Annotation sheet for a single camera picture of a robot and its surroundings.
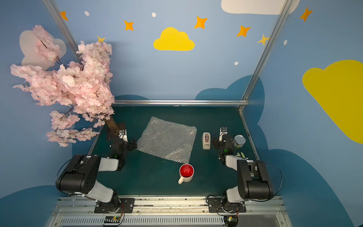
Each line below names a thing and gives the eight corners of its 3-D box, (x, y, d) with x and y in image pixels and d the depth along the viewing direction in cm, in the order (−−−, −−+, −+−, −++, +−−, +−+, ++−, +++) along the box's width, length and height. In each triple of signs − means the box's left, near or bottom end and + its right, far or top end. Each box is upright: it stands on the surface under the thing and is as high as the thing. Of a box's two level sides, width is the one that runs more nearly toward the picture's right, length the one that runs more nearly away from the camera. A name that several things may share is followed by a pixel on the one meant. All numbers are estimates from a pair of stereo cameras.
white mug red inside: (178, 184, 83) (178, 181, 77) (178, 167, 89) (178, 163, 84) (193, 184, 83) (194, 181, 77) (192, 167, 89) (193, 163, 84)
